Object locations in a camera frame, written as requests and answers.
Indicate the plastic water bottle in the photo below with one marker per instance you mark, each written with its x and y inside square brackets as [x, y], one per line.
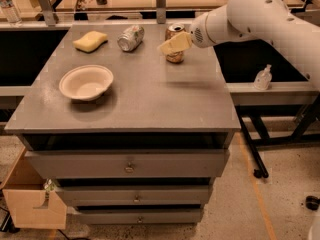
[10, 11]

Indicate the yellow sponge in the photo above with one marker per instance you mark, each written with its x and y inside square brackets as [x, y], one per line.
[90, 41]

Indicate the white paper bowl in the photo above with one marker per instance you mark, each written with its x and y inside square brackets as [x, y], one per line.
[86, 83]

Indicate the grey drawer cabinet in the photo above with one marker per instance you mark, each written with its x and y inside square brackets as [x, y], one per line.
[152, 106]

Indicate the wooden box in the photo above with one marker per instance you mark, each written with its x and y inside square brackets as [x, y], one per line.
[29, 203]

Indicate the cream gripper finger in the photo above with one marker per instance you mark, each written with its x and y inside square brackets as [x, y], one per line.
[179, 42]

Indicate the orange soda can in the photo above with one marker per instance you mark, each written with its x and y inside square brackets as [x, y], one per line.
[172, 30]

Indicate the top grey drawer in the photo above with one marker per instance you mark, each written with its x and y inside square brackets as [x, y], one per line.
[99, 165]

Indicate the silver crushed can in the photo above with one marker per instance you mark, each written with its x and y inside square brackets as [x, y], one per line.
[131, 38]

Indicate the middle grey drawer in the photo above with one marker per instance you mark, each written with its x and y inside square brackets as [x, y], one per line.
[135, 195]

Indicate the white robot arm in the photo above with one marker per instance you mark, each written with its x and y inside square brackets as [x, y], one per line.
[298, 41]

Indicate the bottom grey drawer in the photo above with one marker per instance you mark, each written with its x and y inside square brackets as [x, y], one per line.
[157, 215]

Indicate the metal railing frame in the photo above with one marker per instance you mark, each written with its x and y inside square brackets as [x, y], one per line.
[160, 4]

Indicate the clear sanitizer bottle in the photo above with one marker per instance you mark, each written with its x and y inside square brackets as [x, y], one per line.
[263, 78]

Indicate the grey drawer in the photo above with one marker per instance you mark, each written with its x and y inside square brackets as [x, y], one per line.
[99, 165]
[157, 215]
[135, 195]

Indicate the black table leg frame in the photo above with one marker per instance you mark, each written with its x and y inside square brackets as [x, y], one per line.
[310, 114]

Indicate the black caster wheel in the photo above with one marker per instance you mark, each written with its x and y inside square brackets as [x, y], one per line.
[312, 202]

